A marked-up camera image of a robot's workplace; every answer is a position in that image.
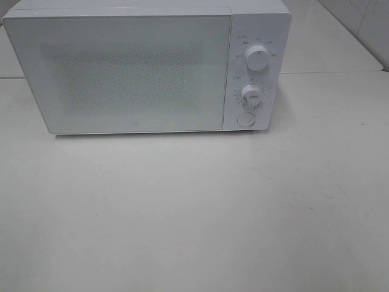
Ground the white upper power knob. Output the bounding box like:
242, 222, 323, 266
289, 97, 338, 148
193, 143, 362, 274
244, 44, 270, 71

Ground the white timer knob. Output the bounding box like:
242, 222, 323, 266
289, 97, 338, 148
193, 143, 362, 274
241, 85, 263, 107

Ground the white microwave oven body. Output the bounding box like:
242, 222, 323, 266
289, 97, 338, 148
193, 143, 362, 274
2, 1, 292, 133

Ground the round door release button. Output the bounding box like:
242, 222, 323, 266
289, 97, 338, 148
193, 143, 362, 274
237, 113, 255, 127

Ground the white microwave door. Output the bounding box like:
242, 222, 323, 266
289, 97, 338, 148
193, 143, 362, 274
5, 16, 230, 134

